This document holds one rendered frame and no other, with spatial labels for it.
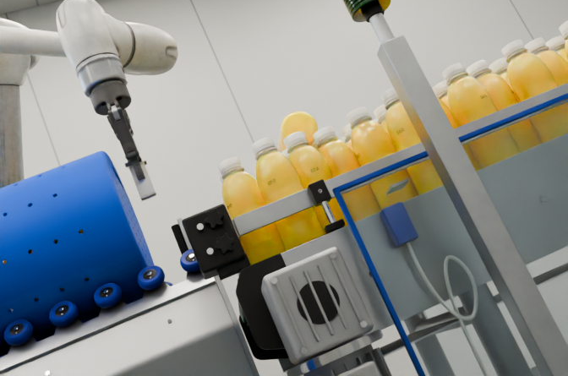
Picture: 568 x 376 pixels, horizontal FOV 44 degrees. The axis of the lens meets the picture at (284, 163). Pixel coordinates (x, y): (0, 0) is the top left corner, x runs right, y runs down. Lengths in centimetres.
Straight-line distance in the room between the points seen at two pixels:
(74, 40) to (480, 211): 85
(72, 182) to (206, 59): 344
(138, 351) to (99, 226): 21
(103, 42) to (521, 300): 91
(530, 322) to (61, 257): 72
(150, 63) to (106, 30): 14
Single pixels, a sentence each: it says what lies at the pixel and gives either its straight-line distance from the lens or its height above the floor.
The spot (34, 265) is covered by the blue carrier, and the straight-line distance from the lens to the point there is 120.
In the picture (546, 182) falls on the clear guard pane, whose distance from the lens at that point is 114.
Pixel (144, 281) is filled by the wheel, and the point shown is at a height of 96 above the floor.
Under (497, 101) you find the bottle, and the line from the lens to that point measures 129.
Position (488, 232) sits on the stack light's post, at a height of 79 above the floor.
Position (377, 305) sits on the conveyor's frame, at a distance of 107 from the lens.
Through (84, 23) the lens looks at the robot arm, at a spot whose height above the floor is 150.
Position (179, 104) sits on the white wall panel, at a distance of 446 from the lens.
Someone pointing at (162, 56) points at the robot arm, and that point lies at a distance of 156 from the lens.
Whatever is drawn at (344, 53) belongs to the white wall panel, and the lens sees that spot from 485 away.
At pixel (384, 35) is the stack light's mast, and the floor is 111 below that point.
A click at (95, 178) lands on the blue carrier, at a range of 122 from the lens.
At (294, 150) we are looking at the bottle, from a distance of 120.
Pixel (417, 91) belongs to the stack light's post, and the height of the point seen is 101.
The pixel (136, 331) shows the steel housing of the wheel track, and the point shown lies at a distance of 116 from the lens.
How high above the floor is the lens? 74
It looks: 15 degrees up
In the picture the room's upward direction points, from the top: 24 degrees counter-clockwise
